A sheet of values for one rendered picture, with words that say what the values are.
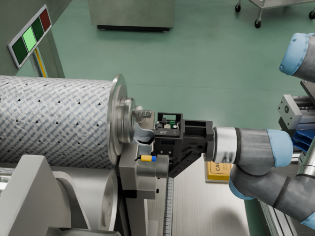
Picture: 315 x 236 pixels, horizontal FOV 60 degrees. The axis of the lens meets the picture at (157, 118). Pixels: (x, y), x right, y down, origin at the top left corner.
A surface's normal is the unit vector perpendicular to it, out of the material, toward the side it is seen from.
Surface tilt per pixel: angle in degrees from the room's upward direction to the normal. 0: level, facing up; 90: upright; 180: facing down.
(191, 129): 90
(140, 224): 90
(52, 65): 90
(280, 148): 38
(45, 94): 14
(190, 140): 90
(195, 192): 0
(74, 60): 0
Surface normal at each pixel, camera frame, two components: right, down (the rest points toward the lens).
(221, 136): -0.04, -0.47
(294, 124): 0.06, 0.70
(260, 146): -0.04, -0.11
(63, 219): 1.00, 0.05
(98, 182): 0.01, -0.79
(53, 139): -0.07, 0.54
